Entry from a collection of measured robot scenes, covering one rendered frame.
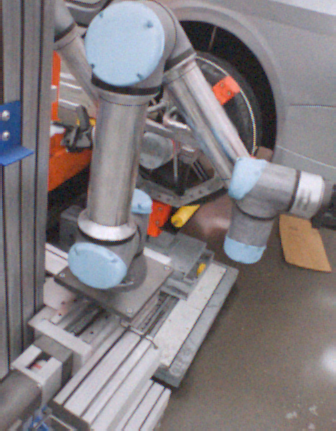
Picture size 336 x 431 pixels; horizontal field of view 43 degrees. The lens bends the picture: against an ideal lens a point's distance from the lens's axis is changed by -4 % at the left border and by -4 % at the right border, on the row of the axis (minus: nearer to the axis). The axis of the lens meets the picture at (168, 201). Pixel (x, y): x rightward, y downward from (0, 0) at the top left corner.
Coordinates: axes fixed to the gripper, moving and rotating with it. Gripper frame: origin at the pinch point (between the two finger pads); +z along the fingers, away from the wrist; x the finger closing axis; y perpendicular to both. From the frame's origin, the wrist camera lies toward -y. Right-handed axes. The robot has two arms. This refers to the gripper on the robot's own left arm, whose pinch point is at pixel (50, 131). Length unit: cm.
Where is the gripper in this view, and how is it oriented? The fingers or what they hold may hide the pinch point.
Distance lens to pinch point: 164.0
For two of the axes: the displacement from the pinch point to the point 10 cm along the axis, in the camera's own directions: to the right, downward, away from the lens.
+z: -9.3, -0.4, 3.7
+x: 3.3, 3.3, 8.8
